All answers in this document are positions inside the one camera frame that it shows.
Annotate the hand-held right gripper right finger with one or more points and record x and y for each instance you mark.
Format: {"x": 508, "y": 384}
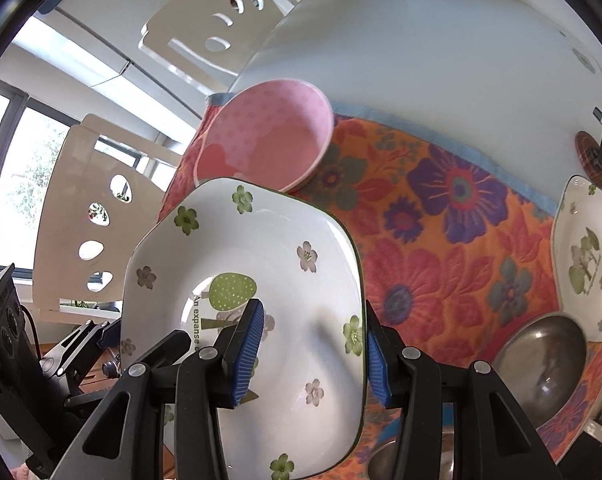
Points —
{"x": 378, "y": 367}

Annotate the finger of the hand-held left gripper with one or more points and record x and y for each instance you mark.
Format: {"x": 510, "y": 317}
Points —
{"x": 81, "y": 342}
{"x": 98, "y": 394}

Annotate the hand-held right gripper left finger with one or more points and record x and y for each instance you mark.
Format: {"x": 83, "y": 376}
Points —
{"x": 246, "y": 355}

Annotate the white floral square plate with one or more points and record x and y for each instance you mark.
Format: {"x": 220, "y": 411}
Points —
{"x": 291, "y": 285}
{"x": 581, "y": 260}

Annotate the small steel bowl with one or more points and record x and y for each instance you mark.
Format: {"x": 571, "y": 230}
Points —
{"x": 383, "y": 462}

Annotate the orange floral table mat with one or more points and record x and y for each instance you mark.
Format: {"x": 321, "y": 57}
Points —
{"x": 431, "y": 260}

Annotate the white chair with oval holes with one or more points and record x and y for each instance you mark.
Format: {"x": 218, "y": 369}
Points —
{"x": 191, "y": 25}
{"x": 66, "y": 210}

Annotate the window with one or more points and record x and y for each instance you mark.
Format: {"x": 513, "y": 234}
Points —
{"x": 36, "y": 175}

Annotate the round wooden coaster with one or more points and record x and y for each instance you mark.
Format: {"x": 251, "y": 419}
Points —
{"x": 581, "y": 149}

